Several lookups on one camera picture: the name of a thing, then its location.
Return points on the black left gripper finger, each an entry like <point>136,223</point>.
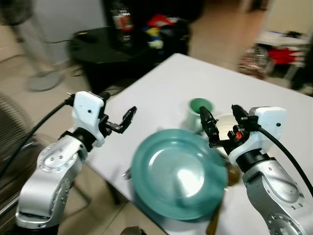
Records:
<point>103,95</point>
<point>129,118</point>

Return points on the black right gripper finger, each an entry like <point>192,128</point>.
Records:
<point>240,115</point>
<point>207,125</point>

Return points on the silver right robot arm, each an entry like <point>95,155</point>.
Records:
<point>274,191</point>

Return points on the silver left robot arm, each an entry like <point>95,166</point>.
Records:
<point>51,169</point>

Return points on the white bowl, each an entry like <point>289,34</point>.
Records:
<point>224,123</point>

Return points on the green cup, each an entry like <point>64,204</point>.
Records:
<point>199,108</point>

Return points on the black round side table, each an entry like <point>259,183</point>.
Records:
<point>112,56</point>

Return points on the patterned woven basket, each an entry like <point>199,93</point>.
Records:
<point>253,61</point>

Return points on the teal round plate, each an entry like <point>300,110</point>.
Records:
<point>171,171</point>

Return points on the dark bottle with red label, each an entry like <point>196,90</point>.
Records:
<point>123,24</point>

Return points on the red cloth bundle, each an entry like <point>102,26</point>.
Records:
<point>282,55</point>

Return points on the grey standing fan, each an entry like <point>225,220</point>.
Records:
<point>36,63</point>

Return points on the colourful toy figure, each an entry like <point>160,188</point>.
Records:
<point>156,34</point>

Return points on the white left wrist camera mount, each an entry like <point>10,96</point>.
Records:
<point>87,111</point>

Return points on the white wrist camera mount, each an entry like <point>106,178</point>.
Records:
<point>266,127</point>
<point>87,111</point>

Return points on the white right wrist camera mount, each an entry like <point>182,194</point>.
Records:
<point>266,127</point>

